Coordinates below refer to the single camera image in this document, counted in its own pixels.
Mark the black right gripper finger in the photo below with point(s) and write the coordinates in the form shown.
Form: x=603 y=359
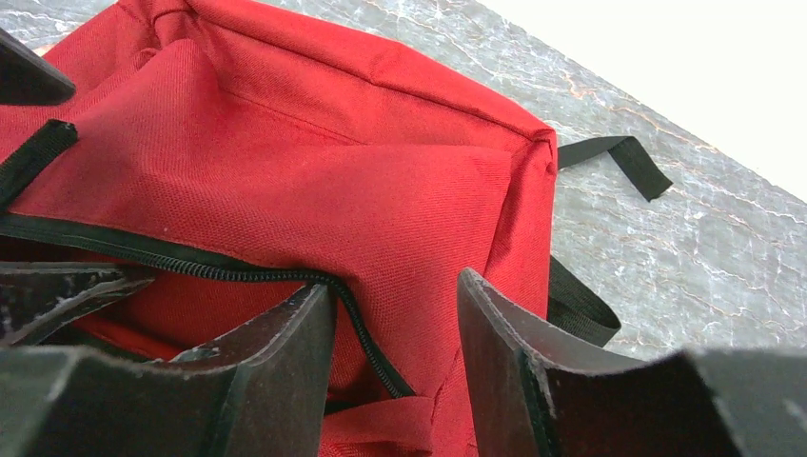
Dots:
x=27 y=79
x=39 y=298
x=257 y=390
x=537 y=390

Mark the red backpack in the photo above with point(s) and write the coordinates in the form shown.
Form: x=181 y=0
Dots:
x=244 y=150

